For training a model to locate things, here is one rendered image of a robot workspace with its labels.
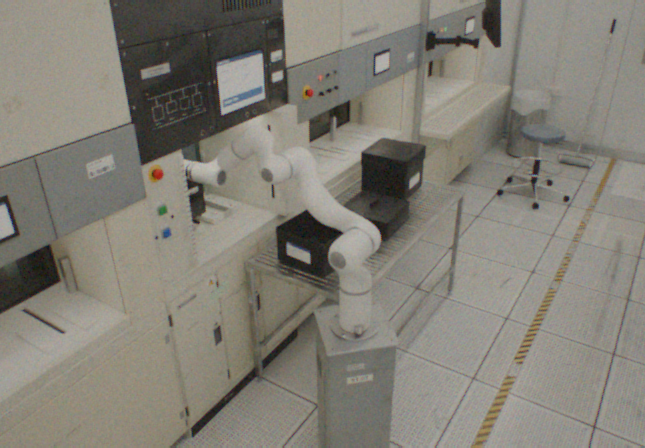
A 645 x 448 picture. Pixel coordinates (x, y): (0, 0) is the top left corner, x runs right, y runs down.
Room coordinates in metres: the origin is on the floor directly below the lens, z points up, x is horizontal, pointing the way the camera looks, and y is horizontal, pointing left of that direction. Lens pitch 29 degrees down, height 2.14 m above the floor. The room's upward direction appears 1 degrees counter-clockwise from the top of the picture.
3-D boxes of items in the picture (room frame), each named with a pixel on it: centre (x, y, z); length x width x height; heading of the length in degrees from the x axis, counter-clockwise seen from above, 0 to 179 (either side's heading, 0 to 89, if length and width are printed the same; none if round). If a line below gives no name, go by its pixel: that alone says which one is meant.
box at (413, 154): (2.93, -0.43, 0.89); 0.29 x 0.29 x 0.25; 58
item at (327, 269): (2.19, 0.01, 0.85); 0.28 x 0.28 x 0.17; 51
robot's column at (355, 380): (1.68, -0.13, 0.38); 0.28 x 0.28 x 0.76; 11
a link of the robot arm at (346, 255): (1.66, -0.11, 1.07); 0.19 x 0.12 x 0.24; 144
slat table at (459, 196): (2.54, -0.25, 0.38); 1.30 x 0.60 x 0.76; 146
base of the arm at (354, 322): (1.68, -0.13, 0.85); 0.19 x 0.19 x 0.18
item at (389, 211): (2.52, -0.28, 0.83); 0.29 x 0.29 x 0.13; 58
